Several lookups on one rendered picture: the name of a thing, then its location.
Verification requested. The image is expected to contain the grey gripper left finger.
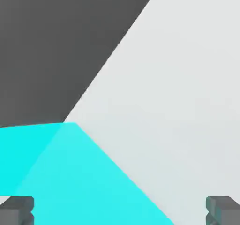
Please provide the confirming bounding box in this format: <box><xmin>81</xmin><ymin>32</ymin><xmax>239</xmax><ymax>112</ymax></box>
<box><xmin>0</xmin><ymin>195</ymin><xmax>35</xmax><ymax>225</ymax></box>

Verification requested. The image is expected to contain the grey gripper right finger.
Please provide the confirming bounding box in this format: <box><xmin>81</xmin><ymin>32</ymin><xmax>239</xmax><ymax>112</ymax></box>
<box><xmin>205</xmin><ymin>196</ymin><xmax>240</xmax><ymax>225</ymax></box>

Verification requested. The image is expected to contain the large cyan box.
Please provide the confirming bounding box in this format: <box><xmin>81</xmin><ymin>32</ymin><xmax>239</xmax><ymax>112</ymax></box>
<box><xmin>0</xmin><ymin>121</ymin><xmax>175</xmax><ymax>225</ymax></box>

